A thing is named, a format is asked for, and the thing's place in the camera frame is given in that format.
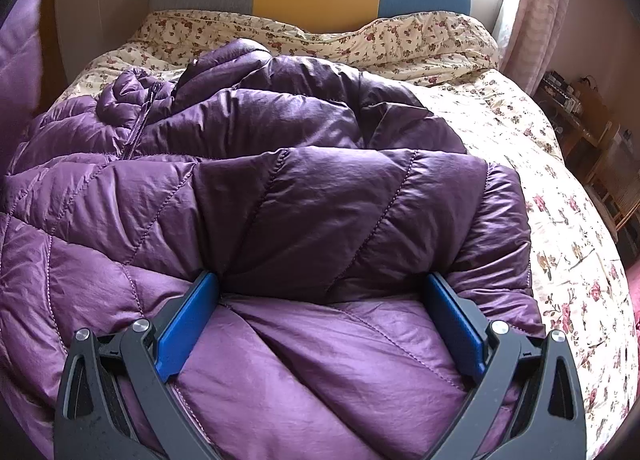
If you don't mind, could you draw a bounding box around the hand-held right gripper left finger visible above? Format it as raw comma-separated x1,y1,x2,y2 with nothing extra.
54,270,221,460

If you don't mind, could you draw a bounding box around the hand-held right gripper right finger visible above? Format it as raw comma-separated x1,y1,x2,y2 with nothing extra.
422,271,588,460

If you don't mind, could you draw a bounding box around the purple puffer jacket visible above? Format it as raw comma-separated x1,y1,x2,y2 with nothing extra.
0,38,546,460

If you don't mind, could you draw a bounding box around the floral bed sheet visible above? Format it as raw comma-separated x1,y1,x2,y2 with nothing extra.
50,8,640,460

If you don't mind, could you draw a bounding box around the wooden shelf unit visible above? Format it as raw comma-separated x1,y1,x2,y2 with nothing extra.
532,70,640,241

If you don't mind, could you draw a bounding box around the pink patterned curtain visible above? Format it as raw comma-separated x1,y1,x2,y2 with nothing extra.
500,0,576,86

